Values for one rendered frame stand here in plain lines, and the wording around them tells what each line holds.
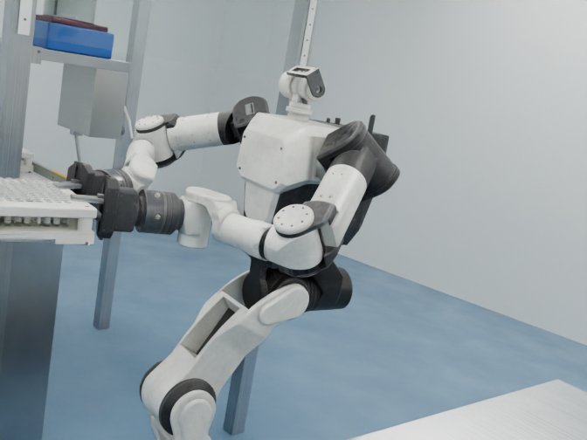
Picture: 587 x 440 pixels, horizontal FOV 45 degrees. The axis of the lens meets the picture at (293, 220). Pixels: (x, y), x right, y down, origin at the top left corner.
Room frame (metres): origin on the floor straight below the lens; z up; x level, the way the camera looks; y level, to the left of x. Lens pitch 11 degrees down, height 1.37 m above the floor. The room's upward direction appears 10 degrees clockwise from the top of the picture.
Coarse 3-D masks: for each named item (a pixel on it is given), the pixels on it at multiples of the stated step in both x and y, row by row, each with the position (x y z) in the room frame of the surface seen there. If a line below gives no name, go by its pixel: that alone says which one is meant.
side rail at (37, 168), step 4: (32, 160) 2.49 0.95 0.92; (32, 164) 2.45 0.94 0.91; (36, 164) 2.43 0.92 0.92; (40, 164) 2.43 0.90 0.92; (36, 168) 2.43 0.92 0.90; (40, 168) 2.40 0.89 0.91; (44, 168) 2.38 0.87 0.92; (48, 168) 2.38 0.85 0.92; (36, 172) 2.43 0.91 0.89; (40, 172) 2.40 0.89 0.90; (44, 172) 2.38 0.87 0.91; (48, 172) 2.36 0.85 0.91; (52, 172) 2.33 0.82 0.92; (44, 176) 2.38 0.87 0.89; (48, 176) 2.36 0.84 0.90; (52, 176) 2.33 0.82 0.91; (56, 176) 2.31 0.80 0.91; (60, 176) 2.29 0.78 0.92; (52, 180) 2.33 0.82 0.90; (56, 180) 2.31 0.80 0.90; (60, 180) 2.29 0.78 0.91; (64, 180) 2.27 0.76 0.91
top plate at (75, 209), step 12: (72, 192) 1.41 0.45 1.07; (0, 204) 1.21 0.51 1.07; (12, 204) 1.22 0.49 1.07; (24, 204) 1.24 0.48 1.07; (36, 204) 1.25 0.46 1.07; (48, 204) 1.27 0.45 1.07; (60, 204) 1.28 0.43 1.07; (72, 204) 1.30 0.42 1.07; (84, 204) 1.32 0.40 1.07; (0, 216) 1.20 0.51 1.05; (12, 216) 1.21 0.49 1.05; (24, 216) 1.22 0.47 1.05; (36, 216) 1.24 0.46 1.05; (48, 216) 1.25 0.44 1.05; (60, 216) 1.26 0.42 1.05; (72, 216) 1.27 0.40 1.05; (84, 216) 1.29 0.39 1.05
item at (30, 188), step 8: (0, 184) 1.32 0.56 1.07; (8, 184) 1.33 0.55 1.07; (16, 184) 1.35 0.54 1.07; (24, 184) 1.37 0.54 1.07; (32, 184) 1.38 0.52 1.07; (40, 184) 1.39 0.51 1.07; (0, 192) 1.26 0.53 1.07; (8, 192) 1.27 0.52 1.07; (16, 192) 1.28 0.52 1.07; (24, 192) 1.29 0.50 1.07; (32, 192) 1.30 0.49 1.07; (40, 192) 1.33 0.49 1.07; (48, 192) 1.34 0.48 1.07
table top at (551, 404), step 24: (552, 384) 1.31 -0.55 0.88; (480, 408) 1.14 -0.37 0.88; (504, 408) 1.15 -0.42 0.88; (528, 408) 1.17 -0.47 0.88; (552, 408) 1.19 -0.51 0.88; (576, 408) 1.21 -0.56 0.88; (384, 432) 0.98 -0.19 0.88; (408, 432) 1.00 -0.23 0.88; (432, 432) 1.01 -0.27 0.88; (456, 432) 1.03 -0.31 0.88; (480, 432) 1.04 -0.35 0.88; (504, 432) 1.06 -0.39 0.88; (528, 432) 1.07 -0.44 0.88; (552, 432) 1.09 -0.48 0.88; (576, 432) 1.10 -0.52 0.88
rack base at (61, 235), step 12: (0, 228) 1.22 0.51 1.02; (12, 228) 1.23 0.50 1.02; (24, 228) 1.25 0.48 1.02; (36, 228) 1.26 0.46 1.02; (48, 228) 1.27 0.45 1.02; (60, 228) 1.29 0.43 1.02; (72, 228) 1.30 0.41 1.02; (0, 240) 1.22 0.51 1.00; (12, 240) 1.23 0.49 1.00; (24, 240) 1.24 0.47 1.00; (36, 240) 1.25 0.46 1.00; (48, 240) 1.27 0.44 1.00; (60, 240) 1.26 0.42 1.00; (72, 240) 1.28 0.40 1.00; (84, 240) 1.29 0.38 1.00
